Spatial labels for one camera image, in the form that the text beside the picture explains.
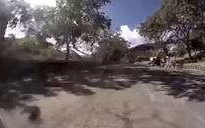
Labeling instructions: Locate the stony bank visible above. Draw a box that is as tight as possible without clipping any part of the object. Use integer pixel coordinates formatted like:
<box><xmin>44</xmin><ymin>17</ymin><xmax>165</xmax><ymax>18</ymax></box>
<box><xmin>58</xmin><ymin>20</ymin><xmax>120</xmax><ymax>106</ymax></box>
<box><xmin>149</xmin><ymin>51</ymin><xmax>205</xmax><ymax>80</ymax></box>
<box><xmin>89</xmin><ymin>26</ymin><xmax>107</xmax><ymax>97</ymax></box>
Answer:
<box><xmin>169</xmin><ymin>58</ymin><xmax>205</xmax><ymax>74</ymax></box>

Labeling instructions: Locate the group of leafy trees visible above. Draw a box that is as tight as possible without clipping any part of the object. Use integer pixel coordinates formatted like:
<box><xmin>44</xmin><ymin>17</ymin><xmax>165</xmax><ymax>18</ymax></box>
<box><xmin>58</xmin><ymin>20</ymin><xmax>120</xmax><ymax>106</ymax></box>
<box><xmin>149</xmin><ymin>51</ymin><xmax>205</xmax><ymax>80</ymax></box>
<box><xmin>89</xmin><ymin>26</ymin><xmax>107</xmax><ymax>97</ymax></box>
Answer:
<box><xmin>138</xmin><ymin>0</ymin><xmax>205</xmax><ymax>62</ymax></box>

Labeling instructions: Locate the grey concrete road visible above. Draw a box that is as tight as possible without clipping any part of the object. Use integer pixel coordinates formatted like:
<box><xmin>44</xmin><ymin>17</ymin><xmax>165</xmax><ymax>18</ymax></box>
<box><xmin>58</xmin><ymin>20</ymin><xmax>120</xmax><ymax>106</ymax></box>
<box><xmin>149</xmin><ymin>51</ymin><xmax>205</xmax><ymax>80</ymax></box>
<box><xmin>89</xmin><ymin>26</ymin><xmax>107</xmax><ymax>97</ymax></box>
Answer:
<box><xmin>0</xmin><ymin>62</ymin><xmax>205</xmax><ymax>128</ymax></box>

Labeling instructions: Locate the building with dark roof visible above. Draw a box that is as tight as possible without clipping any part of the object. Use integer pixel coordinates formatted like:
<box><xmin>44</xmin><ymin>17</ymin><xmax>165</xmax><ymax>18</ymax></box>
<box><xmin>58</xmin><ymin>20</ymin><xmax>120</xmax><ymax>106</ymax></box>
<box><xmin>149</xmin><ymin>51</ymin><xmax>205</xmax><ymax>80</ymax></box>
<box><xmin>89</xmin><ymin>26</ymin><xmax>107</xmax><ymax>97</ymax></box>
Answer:
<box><xmin>127</xmin><ymin>43</ymin><xmax>166</xmax><ymax>63</ymax></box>

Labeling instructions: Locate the green bush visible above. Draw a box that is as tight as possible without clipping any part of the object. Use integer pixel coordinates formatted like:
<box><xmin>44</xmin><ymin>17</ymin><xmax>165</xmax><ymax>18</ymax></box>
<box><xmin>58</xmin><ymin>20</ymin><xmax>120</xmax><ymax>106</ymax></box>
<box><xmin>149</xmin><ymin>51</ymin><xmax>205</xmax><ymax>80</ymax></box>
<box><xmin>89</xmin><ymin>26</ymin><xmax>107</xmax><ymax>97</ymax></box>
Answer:
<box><xmin>95</xmin><ymin>34</ymin><xmax>130</xmax><ymax>64</ymax></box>

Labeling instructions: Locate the dark vehicle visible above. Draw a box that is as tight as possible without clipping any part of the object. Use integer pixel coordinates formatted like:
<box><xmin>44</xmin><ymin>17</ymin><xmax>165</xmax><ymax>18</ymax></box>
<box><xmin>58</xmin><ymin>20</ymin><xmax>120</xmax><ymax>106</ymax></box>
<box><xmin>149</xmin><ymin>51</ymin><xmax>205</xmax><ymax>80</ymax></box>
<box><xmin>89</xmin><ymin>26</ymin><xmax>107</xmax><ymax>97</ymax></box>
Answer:
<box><xmin>149</xmin><ymin>55</ymin><xmax>166</xmax><ymax>67</ymax></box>

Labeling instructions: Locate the green leafy tree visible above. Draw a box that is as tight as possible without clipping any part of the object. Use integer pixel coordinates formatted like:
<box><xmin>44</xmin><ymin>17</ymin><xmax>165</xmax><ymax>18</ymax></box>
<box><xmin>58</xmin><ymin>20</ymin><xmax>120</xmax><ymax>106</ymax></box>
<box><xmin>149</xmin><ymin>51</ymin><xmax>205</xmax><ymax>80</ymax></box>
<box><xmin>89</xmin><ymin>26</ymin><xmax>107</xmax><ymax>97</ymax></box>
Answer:
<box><xmin>29</xmin><ymin>0</ymin><xmax>113</xmax><ymax>62</ymax></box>

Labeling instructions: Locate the dry bushes hedge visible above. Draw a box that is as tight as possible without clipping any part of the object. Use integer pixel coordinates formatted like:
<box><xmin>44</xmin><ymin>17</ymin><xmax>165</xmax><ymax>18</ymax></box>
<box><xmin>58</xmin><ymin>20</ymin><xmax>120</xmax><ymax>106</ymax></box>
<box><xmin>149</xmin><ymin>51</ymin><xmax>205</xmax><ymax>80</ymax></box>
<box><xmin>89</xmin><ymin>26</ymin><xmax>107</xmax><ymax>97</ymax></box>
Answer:
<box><xmin>0</xmin><ymin>37</ymin><xmax>71</xmax><ymax>80</ymax></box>

